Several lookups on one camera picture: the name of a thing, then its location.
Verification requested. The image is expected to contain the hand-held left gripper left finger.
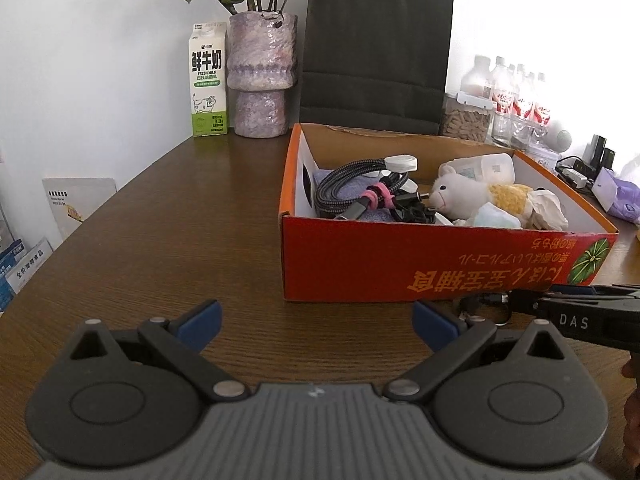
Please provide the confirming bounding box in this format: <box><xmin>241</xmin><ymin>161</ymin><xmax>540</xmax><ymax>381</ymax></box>
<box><xmin>67</xmin><ymin>300</ymin><xmax>252</xmax><ymax>403</ymax></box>

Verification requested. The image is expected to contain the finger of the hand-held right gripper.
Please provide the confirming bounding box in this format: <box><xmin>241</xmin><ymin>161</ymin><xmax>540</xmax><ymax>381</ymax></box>
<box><xmin>510</xmin><ymin>289</ymin><xmax>553</xmax><ymax>318</ymax></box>
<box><xmin>547</xmin><ymin>282</ymin><xmax>640</xmax><ymax>301</ymax></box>

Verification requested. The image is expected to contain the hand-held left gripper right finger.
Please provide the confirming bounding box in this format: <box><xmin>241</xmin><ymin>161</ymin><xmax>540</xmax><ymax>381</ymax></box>
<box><xmin>384</xmin><ymin>299</ymin><xmax>568</xmax><ymax>403</ymax></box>

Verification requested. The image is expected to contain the cardboard box with red print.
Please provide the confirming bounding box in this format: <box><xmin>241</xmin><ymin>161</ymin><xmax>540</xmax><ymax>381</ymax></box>
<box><xmin>277</xmin><ymin>122</ymin><xmax>621</xmax><ymax>303</ymax></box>

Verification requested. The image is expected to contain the blue cloth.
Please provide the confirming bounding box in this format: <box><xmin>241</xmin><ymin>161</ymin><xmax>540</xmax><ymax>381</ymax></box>
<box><xmin>312</xmin><ymin>167</ymin><xmax>396</xmax><ymax>223</ymax></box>

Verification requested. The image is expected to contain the wooden desktop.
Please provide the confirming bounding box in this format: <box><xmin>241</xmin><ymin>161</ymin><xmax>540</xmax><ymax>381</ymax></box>
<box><xmin>0</xmin><ymin>132</ymin><xmax>640</xmax><ymax>480</ymax></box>

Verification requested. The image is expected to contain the person's right hand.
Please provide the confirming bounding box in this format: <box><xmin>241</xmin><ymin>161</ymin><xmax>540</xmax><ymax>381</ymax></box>
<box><xmin>621</xmin><ymin>352</ymin><xmax>640</xmax><ymax>461</ymax></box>

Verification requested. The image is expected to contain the crumpled white tissue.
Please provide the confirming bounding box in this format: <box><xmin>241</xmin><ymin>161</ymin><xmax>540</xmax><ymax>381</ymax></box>
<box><xmin>527</xmin><ymin>190</ymin><xmax>570</xmax><ymax>231</ymax></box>

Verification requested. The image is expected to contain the crumpled light blue mask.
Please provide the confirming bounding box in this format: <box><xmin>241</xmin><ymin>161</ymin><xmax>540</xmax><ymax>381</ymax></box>
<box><xmin>470</xmin><ymin>201</ymin><xmax>523</xmax><ymax>231</ymax></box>

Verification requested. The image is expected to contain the purple tissue pack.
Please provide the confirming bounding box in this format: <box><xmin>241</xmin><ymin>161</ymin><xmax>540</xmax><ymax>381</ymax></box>
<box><xmin>592</xmin><ymin>166</ymin><xmax>640</xmax><ymax>224</ymax></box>

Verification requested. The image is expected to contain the black power strip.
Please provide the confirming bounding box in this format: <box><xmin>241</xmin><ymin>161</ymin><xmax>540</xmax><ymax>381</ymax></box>
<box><xmin>555</xmin><ymin>155</ymin><xmax>601</xmax><ymax>191</ymax></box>

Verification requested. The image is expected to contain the white yellow plush toy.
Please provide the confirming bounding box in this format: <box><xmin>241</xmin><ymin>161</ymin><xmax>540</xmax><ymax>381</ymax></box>
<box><xmin>429</xmin><ymin>162</ymin><xmax>538</xmax><ymax>228</ymax></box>

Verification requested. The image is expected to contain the white printed tin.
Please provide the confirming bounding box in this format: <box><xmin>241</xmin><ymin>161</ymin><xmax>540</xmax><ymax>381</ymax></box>
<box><xmin>527</xmin><ymin>142</ymin><xmax>561</xmax><ymax>171</ymax></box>

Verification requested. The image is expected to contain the white plastic bottle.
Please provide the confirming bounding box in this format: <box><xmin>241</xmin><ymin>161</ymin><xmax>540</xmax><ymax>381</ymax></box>
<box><xmin>440</xmin><ymin>152</ymin><xmax>516</xmax><ymax>184</ymax></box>

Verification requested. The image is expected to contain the black standing charger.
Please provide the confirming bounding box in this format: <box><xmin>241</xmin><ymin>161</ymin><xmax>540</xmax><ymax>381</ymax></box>
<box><xmin>591</xmin><ymin>134</ymin><xmax>608</xmax><ymax>173</ymax></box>

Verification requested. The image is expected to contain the white round speaker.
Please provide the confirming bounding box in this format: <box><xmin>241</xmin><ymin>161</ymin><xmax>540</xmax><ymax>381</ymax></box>
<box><xmin>547</xmin><ymin>127</ymin><xmax>573</xmax><ymax>153</ymax></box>

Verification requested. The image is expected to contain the clear glass cup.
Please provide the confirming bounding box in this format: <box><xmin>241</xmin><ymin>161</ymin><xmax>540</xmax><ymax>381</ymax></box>
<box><xmin>492</xmin><ymin>110</ymin><xmax>533</xmax><ymax>150</ymax></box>

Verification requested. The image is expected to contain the white paper sign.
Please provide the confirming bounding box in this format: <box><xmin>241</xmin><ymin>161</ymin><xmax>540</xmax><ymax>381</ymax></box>
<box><xmin>42</xmin><ymin>176</ymin><xmax>118</xmax><ymax>241</ymax></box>

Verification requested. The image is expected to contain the blue white carton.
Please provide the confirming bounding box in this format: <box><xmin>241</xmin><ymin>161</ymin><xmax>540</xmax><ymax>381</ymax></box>
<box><xmin>0</xmin><ymin>240</ymin><xmax>23</xmax><ymax>311</ymax></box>
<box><xmin>5</xmin><ymin>237</ymin><xmax>55</xmax><ymax>296</ymax></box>

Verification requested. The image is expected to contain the red label water bottle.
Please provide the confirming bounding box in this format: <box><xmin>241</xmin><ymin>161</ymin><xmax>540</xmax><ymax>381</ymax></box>
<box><xmin>512</xmin><ymin>64</ymin><xmax>533</xmax><ymax>121</ymax></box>
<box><xmin>530</xmin><ymin>72</ymin><xmax>553</xmax><ymax>131</ymax></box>
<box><xmin>490</xmin><ymin>56</ymin><xmax>516</xmax><ymax>116</ymax></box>

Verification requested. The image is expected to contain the clear food container with pellets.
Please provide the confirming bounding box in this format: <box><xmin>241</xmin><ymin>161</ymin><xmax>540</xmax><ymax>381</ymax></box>
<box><xmin>440</xmin><ymin>91</ymin><xmax>496</xmax><ymax>143</ymax></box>

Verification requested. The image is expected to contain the white green milk carton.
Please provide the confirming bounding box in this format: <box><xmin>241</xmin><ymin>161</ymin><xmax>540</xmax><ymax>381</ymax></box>
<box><xmin>188</xmin><ymin>21</ymin><xmax>229</xmax><ymax>137</ymax></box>

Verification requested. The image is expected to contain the purple textured vase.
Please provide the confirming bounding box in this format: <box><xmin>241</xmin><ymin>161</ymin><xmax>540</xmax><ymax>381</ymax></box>
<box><xmin>226</xmin><ymin>10</ymin><xmax>299</xmax><ymax>138</ymax></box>

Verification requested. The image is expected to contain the black paper bag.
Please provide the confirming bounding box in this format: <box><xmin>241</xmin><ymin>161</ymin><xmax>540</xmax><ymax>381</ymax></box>
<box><xmin>298</xmin><ymin>0</ymin><xmax>455</xmax><ymax>136</ymax></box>

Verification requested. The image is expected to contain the black cable with pink tie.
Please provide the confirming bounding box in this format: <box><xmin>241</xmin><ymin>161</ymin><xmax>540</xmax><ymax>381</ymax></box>
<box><xmin>335</xmin><ymin>180</ymin><xmax>436</xmax><ymax>226</ymax></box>

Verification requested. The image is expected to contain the grey braided charging cable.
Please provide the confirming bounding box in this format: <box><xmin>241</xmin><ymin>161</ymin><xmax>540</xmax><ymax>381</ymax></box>
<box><xmin>314</xmin><ymin>154</ymin><xmax>418</xmax><ymax>218</ymax></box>

